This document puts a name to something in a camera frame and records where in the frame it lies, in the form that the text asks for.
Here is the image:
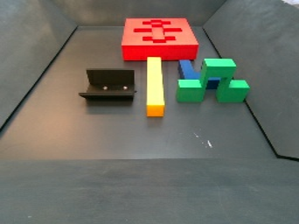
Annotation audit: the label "black angled fixture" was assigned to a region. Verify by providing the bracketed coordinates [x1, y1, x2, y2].
[79, 68, 137, 101]

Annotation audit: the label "red slotted board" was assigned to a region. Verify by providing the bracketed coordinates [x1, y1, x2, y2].
[122, 18, 199, 60]

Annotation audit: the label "yellow long bar block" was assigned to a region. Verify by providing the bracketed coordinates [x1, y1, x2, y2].
[146, 57, 165, 117]

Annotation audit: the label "blue U-shaped block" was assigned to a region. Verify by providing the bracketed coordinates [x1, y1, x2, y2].
[178, 59, 221, 89]

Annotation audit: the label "green stepped arch block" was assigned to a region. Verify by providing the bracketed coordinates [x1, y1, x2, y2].
[177, 59, 250, 103]

